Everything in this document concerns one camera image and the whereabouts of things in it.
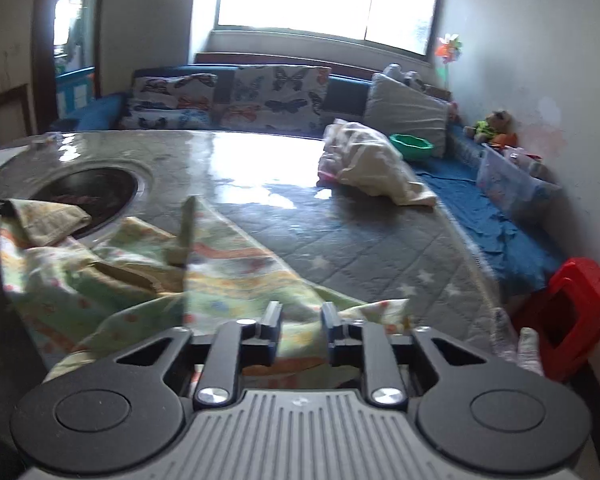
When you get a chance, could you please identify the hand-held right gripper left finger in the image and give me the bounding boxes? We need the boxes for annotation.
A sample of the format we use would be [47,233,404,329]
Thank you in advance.
[116,301,284,409]

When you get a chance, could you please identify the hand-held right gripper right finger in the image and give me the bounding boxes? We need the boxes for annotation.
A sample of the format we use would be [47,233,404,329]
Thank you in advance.
[321,303,487,407]

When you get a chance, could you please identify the green patterned children's garment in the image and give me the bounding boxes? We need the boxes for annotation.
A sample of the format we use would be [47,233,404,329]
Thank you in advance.
[0,195,414,385]

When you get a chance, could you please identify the pile of white clothes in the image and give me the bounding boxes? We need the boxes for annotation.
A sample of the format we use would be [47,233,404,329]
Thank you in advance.
[318,119,439,207]

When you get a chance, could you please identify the round black table inset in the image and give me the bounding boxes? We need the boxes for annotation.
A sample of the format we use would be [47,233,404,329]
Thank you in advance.
[26,161,154,239]

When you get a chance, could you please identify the blue blanket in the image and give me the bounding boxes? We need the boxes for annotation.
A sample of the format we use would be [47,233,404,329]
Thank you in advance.
[410,125,566,299]

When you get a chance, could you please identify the green plastic bowl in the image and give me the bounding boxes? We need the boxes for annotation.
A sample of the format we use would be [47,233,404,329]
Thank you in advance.
[389,133,435,163]

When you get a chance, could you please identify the butterfly print pillow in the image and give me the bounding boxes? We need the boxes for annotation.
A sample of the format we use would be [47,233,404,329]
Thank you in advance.
[219,65,333,135]
[118,74,219,131]

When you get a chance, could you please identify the grey striped pillow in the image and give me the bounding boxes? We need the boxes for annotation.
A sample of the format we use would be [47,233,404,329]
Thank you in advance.
[364,73,453,158]

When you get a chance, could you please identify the blue sofa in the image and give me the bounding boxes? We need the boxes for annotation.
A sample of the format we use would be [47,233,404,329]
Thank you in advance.
[50,63,566,301]

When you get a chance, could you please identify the clear plastic storage box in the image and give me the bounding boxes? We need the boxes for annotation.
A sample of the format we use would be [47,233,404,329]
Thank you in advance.
[476,143,563,222]

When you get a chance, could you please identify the red plastic stool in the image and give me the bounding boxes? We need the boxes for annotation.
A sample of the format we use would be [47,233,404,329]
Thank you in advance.
[512,257,600,384]

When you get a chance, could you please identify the stuffed toy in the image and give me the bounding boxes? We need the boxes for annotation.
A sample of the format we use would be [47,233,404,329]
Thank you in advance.
[463,110,519,148]

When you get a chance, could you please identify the colourful pinwheel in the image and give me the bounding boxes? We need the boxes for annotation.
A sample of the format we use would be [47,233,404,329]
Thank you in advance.
[435,33,464,87]

